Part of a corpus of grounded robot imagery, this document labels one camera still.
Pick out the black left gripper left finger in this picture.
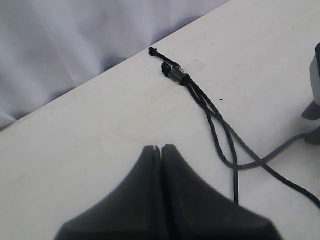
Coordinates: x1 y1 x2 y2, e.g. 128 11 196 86
56 146 166 240

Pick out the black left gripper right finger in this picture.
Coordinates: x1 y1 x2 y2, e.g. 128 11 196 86
161 144 281 240

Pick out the white curtain backdrop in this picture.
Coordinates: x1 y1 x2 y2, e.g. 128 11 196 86
0 0 224 128

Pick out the clear adhesive tape strip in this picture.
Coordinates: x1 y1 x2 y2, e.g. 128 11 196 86
144 47 206 103

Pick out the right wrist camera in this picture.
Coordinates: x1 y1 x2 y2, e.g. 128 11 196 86
301 43 320 146

